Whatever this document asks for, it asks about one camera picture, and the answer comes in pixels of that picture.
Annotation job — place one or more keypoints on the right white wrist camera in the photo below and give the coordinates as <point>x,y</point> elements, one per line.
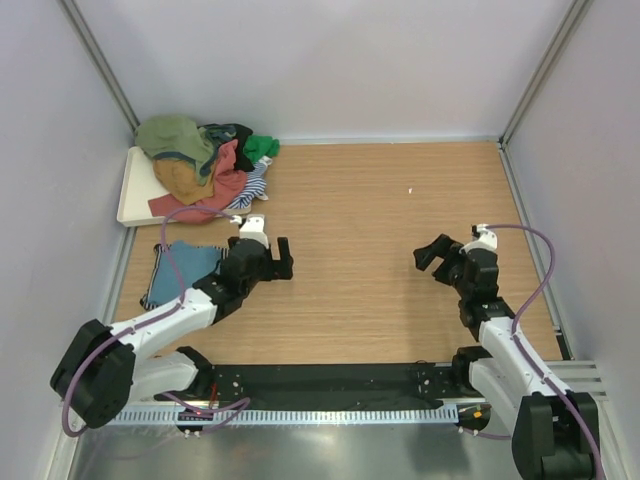
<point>483,238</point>

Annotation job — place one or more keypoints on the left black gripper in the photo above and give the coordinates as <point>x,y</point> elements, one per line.
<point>277,269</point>

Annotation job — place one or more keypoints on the mustard yellow tank top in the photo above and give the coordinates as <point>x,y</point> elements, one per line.
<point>179,178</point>

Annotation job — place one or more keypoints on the slotted cable duct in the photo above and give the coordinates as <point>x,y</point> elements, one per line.
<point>174,415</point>

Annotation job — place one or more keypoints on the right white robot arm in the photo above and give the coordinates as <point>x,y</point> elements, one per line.
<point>554,430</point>

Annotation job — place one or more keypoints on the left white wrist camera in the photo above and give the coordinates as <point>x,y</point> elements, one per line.
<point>251,227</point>

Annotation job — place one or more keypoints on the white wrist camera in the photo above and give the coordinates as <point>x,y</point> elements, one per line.
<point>483,238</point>
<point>251,227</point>

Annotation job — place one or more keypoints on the salmon pink tank top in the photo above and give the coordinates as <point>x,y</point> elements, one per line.
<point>228,183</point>

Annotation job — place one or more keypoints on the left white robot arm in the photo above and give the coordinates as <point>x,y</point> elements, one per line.
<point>107,367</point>

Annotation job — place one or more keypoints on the bright green tank top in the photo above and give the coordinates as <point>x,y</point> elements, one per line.
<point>258,146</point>

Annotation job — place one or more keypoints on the blue white striped tank top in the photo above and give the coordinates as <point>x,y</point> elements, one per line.
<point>255,188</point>

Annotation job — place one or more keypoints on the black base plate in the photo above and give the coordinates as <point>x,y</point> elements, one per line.
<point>342,387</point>

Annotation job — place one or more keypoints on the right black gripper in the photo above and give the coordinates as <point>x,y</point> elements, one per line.
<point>440,247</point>

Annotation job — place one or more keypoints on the black white striped tank top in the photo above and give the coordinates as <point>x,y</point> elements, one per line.
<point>155,280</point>

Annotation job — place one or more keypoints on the light blue tank top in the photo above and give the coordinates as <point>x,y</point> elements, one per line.
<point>185,270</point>

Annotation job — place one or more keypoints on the olive green tank top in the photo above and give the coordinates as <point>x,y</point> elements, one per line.
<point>177,137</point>

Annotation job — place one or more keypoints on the white tray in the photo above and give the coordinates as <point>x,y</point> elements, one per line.
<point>140,186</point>

